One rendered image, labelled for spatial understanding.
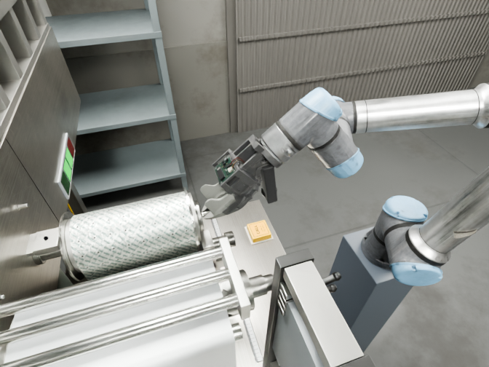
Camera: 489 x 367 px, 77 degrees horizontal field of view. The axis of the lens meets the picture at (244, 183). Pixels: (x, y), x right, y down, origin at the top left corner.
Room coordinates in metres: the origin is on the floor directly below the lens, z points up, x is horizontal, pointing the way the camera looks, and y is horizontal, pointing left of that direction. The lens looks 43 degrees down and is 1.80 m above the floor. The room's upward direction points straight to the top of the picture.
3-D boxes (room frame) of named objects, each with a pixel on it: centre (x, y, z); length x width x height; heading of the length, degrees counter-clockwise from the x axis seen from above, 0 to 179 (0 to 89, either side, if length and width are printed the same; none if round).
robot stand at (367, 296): (0.62, -0.48, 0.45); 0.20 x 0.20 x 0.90; 18
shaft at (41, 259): (0.38, 0.40, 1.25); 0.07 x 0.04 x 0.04; 108
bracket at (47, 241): (0.37, 0.40, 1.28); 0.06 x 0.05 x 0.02; 108
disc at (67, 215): (0.39, 0.36, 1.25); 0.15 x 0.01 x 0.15; 18
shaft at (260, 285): (0.25, -0.04, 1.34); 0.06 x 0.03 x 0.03; 108
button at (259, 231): (0.69, -0.05, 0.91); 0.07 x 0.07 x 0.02; 18
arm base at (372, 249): (0.62, -0.48, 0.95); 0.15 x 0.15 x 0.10
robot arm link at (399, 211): (0.61, -0.48, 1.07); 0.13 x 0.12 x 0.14; 172
